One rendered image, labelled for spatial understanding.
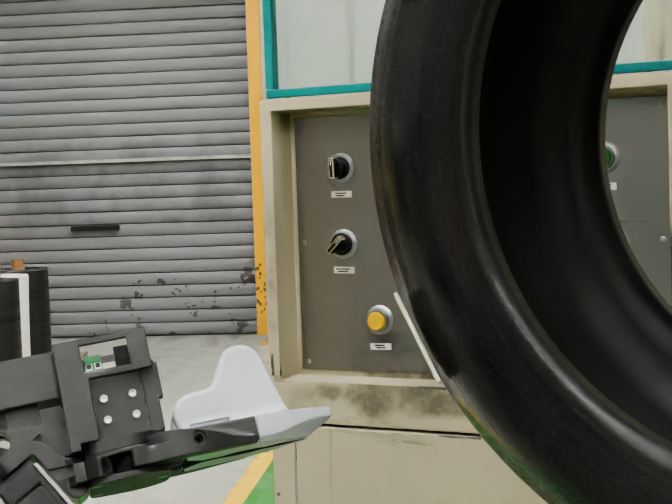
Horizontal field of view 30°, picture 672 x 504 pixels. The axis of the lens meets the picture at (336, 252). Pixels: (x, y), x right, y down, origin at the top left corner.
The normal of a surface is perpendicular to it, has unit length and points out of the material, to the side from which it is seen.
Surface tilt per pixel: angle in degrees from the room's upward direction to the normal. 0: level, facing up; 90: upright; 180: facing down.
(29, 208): 90
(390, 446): 90
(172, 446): 71
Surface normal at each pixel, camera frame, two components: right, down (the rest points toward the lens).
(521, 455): -0.74, 0.58
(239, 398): 0.22, -0.30
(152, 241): -0.10, 0.06
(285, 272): 0.89, 0.00
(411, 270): -0.92, 0.28
